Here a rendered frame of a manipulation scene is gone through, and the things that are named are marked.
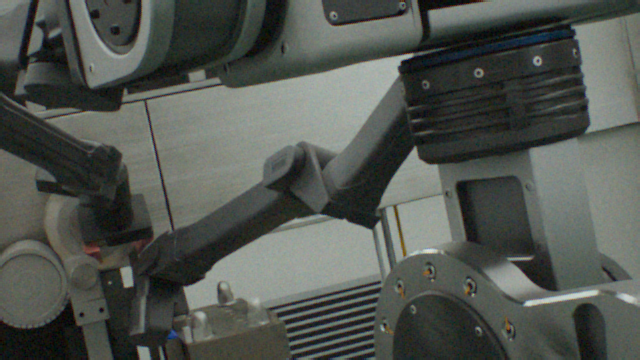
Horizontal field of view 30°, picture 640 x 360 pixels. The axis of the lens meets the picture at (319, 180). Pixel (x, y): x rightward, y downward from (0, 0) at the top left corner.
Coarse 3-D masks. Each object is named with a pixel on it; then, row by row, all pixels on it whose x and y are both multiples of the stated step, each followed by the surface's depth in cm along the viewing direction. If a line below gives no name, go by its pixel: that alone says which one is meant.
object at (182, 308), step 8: (120, 288) 184; (128, 288) 184; (120, 296) 183; (128, 296) 183; (184, 296) 184; (120, 304) 182; (128, 304) 182; (176, 304) 183; (184, 304) 183; (128, 312) 182; (176, 312) 183; (184, 312) 183; (128, 320) 181; (128, 328) 181
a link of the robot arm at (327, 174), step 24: (384, 96) 130; (384, 120) 128; (408, 120) 127; (312, 144) 140; (360, 144) 131; (384, 144) 128; (408, 144) 129; (312, 168) 136; (336, 168) 133; (360, 168) 130; (384, 168) 130; (312, 192) 135; (336, 192) 132; (360, 192) 132; (336, 216) 133; (360, 216) 134
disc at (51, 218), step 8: (56, 200) 185; (48, 208) 185; (56, 208) 185; (48, 216) 185; (56, 216) 185; (48, 224) 185; (56, 224) 185; (48, 232) 185; (56, 232) 185; (56, 240) 185; (56, 248) 185; (64, 248) 185; (120, 248) 187; (128, 248) 188; (64, 256) 185; (72, 256) 186; (112, 256) 187; (120, 256) 187; (104, 264) 187; (112, 264) 187
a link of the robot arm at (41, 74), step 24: (24, 0) 97; (0, 24) 98; (24, 24) 95; (0, 48) 97; (24, 48) 95; (0, 72) 101; (24, 72) 95; (48, 72) 89; (24, 96) 95; (48, 96) 93; (72, 96) 92; (96, 96) 90; (120, 96) 92
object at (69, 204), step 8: (64, 200) 185; (72, 200) 185; (64, 208) 185; (72, 208) 185; (64, 216) 185; (64, 224) 185; (64, 232) 185; (64, 240) 185; (72, 240) 185; (72, 248) 185; (80, 248) 186; (104, 248) 186; (112, 248) 187; (104, 256) 186
